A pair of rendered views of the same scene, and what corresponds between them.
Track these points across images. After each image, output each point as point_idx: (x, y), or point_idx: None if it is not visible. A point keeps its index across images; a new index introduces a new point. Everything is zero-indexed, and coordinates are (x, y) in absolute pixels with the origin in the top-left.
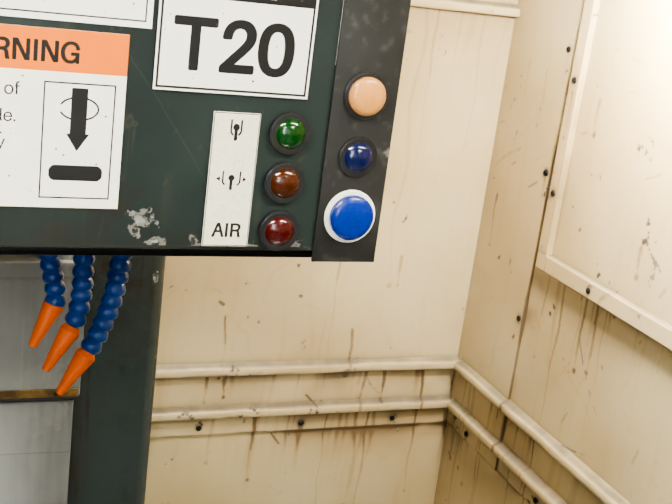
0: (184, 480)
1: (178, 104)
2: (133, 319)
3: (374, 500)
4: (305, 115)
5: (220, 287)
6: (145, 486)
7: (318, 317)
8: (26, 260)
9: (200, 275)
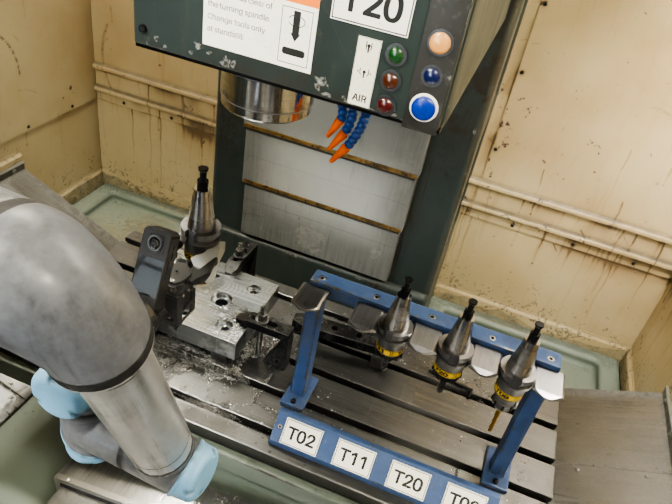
0: (497, 249)
1: (342, 28)
2: (457, 150)
3: (606, 305)
4: (406, 47)
5: (545, 152)
6: (446, 238)
7: (602, 188)
8: None
9: (535, 142)
